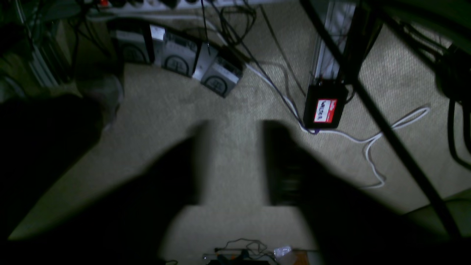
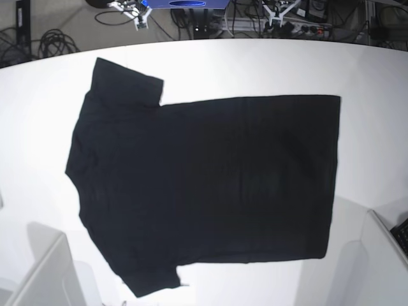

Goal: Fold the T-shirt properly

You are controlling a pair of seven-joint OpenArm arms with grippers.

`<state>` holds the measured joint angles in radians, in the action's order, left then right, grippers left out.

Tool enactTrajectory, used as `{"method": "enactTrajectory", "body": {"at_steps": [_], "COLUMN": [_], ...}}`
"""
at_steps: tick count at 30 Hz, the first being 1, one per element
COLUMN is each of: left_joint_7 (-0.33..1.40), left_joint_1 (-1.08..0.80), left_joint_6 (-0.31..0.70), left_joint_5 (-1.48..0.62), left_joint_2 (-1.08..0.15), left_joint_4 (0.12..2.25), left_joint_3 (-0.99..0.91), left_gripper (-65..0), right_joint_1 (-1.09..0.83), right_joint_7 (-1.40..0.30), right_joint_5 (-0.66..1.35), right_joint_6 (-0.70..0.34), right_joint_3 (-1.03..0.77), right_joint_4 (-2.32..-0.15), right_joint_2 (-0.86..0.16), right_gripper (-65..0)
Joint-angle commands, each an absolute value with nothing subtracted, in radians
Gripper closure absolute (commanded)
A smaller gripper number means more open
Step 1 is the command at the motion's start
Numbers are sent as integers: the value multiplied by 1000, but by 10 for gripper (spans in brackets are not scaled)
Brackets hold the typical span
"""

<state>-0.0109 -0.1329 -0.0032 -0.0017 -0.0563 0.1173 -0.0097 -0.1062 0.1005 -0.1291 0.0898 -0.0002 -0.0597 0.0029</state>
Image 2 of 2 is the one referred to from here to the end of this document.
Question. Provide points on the white power strip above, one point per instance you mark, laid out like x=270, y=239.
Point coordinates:
x=293, y=28

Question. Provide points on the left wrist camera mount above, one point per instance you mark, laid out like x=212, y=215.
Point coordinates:
x=276, y=10

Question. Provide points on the white partition panel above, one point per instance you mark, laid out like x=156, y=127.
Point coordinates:
x=37, y=268
x=371, y=270

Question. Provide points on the black keyboard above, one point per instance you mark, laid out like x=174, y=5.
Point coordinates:
x=400, y=234

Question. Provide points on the black T-shirt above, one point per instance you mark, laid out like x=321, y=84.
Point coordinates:
x=237, y=180

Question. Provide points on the white left partition panel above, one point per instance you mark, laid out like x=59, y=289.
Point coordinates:
x=37, y=268

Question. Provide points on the black vertical bar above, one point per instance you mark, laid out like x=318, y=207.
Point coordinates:
x=23, y=22

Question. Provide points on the blue box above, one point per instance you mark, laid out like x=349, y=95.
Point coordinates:
x=206, y=4

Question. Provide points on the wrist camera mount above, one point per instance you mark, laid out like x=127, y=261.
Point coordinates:
x=137, y=11
x=276, y=10

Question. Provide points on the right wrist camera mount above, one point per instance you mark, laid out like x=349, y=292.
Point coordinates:
x=137, y=11

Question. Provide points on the white right partition panel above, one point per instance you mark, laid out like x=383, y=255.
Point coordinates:
x=371, y=270

